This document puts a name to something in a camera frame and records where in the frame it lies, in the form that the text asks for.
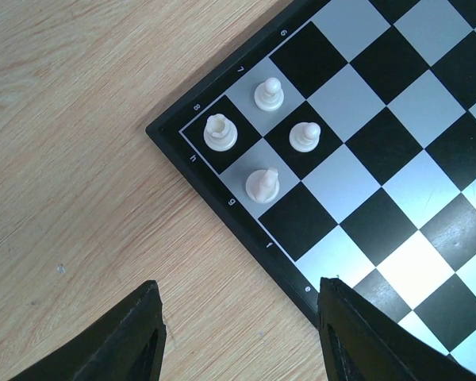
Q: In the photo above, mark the white knight piece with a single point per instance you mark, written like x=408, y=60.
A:
x=262, y=186

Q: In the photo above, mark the white rook piece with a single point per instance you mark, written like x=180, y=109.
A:
x=220, y=133

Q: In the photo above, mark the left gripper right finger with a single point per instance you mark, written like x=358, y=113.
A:
x=409, y=328

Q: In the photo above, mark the black magnetic chess board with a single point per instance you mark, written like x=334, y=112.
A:
x=390, y=190

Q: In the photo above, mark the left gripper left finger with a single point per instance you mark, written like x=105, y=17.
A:
x=126, y=343

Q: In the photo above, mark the white pawn inner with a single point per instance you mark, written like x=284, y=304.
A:
x=305, y=136

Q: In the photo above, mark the white pawn near edge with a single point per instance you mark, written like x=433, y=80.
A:
x=269, y=95

